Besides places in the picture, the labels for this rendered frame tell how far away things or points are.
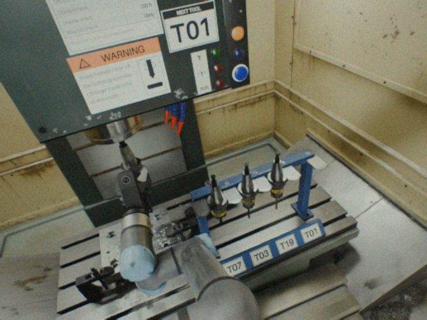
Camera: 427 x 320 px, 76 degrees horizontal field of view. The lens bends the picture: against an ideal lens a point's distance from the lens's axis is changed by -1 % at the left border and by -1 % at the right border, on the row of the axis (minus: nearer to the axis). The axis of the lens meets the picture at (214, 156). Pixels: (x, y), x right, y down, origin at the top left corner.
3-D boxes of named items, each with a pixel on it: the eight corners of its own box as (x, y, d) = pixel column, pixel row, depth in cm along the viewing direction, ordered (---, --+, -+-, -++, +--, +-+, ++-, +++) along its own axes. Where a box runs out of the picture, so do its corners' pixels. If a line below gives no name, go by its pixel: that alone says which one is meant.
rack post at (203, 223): (220, 257, 109) (209, 207, 91) (207, 262, 108) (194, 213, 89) (211, 237, 116) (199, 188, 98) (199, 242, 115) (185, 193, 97)
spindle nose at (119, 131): (136, 108, 85) (123, 71, 78) (151, 131, 74) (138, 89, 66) (83, 127, 81) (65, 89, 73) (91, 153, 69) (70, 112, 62)
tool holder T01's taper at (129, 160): (136, 157, 87) (129, 140, 83) (138, 165, 84) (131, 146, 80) (122, 161, 87) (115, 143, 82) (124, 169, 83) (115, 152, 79)
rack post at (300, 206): (314, 216, 118) (322, 163, 100) (303, 220, 117) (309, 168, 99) (300, 200, 126) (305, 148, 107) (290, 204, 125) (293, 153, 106)
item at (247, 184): (249, 180, 94) (248, 166, 89) (257, 188, 91) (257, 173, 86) (238, 186, 92) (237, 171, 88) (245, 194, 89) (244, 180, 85)
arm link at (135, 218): (116, 228, 68) (149, 220, 68) (117, 214, 71) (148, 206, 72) (126, 246, 72) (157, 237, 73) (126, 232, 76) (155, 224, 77)
